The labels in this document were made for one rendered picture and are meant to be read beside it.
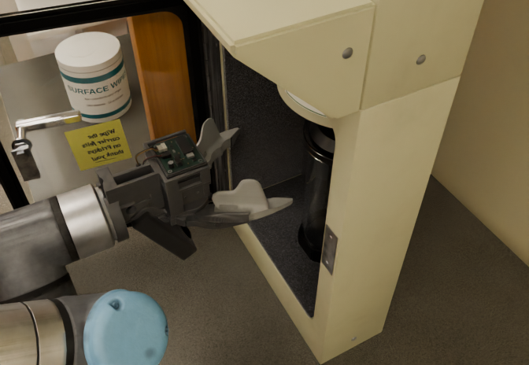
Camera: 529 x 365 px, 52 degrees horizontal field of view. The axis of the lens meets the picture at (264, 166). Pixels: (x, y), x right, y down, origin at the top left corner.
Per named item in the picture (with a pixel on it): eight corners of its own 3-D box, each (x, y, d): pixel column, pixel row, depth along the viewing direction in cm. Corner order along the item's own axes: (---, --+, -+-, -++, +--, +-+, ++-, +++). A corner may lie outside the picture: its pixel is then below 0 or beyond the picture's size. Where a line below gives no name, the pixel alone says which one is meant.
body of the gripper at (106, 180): (216, 166, 59) (108, 205, 55) (221, 217, 65) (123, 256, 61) (189, 125, 64) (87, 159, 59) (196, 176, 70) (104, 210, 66)
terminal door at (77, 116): (218, 204, 94) (197, -13, 65) (34, 250, 87) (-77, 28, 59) (216, 201, 94) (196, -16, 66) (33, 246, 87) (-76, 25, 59)
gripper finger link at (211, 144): (238, 102, 69) (200, 145, 64) (240, 137, 74) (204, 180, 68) (217, 95, 70) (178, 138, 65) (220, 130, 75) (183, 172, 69)
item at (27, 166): (41, 180, 75) (27, 150, 71) (24, 183, 75) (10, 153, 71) (40, 170, 77) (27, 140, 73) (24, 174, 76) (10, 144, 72)
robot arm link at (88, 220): (85, 272, 59) (67, 221, 65) (126, 256, 61) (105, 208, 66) (68, 230, 54) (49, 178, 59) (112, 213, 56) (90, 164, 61)
